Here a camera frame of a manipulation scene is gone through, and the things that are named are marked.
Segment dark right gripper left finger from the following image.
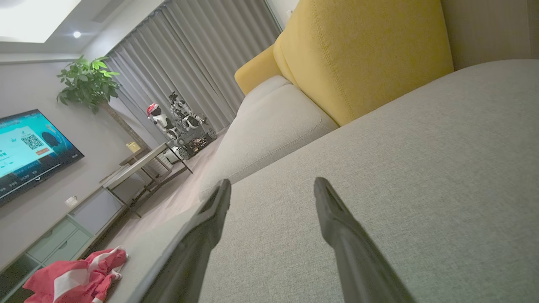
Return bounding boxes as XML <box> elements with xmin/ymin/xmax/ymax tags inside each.
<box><xmin>139</xmin><ymin>179</ymin><xmax>232</xmax><ymax>303</ymax></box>

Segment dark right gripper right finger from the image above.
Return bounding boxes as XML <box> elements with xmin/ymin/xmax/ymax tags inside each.
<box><xmin>313</xmin><ymin>177</ymin><xmax>416</xmax><ymax>303</ymax></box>

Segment red white basketball jersey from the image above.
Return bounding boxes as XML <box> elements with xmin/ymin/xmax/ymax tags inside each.
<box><xmin>23</xmin><ymin>246</ymin><xmax>128</xmax><ymax>303</ymax></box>

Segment grey table with metal legs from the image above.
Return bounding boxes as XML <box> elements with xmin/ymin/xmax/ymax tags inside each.
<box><xmin>99</xmin><ymin>142</ymin><xmax>195</xmax><ymax>219</ymax></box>

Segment wheeled rover robot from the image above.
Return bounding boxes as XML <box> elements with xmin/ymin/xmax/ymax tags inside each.
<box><xmin>174</xmin><ymin>126</ymin><xmax>218</xmax><ymax>161</ymax></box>

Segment low pale green TV cabinet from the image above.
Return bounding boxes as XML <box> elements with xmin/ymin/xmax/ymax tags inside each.
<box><xmin>0</xmin><ymin>172</ymin><xmax>149</xmax><ymax>303</ymax></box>

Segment white robot with red hat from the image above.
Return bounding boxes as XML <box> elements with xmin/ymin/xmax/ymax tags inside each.
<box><xmin>146</xmin><ymin>103</ymin><xmax>182</xmax><ymax>142</ymax></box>

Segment white black humanoid robot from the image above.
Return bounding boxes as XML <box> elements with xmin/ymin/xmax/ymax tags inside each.
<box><xmin>168</xmin><ymin>91</ymin><xmax>210</xmax><ymax>131</ymax></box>

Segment small grey sofa seat cushion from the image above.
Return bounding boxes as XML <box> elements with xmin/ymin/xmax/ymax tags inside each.
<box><xmin>198</xmin><ymin>75</ymin><xmax>340</xmax><ymax>201</ymax></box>

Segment yellow sofa back cushion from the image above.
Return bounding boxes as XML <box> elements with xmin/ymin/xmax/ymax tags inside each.
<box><xmin>272</xmin><ymin>0</ymin><xmax>455</xmax><ymax>127</ymax></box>
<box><xmin>234</xmin><ymin>44</ymin><xmax>283</xmax><ymax>96</ymax></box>

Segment grey pleated curtain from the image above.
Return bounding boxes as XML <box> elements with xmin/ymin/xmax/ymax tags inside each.
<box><xmin>103</xmin><ymin>0</ymin><xmax>283</xmax><ymax>146</ymax></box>

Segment green potted tree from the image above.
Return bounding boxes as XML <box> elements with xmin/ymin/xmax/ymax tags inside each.
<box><xmin>56</xmin><ymin>55</ymin><xmax>151</xmax><ymax>151</ymax></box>

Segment grey sofa back cushion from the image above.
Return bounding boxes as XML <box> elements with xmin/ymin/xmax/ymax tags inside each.
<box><xmin>440</xmin><ymin>0</ymin><xmax>539</xmax><ymax>72</ymax></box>

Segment wall-mounted flat television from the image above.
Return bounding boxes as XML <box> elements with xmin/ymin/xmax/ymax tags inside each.
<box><xmin>0</xmin><ymin>109</ymin><xmax>85</xmax><ymax>207</ymax></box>

